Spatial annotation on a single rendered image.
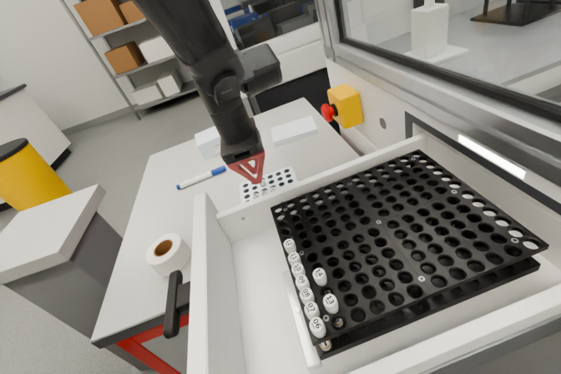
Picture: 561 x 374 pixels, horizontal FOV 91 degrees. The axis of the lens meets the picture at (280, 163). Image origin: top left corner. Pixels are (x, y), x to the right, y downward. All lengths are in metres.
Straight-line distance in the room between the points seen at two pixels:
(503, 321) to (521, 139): 0.15
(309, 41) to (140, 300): 0.89
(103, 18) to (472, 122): 4.03
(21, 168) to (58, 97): 2.53
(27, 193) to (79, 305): 1.79
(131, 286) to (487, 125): 0.61
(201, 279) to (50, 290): 0.81
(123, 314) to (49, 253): 0.36
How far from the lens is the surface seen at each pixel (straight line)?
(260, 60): 0.43
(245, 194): 0.59
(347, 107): 0.59
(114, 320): 0.61
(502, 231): 0.34
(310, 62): 1.08
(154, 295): 0.59
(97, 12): 4.17
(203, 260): 0.33
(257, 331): 0.37
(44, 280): 1.06
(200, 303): 0.30
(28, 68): 5.17
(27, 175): 2.79
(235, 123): 0.44
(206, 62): 0.33
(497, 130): 0.35
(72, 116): 5.23
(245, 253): 0.43
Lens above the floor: 1.16
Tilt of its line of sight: 34 degrees down
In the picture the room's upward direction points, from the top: 20 degrees counter-clockwise
